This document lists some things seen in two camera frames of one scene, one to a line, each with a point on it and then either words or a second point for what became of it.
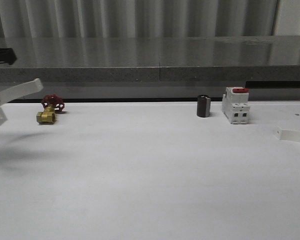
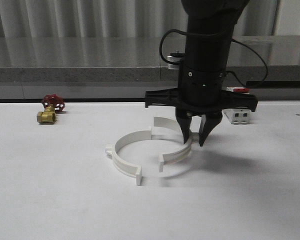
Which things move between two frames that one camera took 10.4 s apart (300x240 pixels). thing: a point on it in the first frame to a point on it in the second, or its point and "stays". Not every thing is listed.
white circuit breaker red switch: [235, 105] stays
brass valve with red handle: [51, 104] stays
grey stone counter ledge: [157, 67] stays
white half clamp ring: [291, 135] to [167, 129]
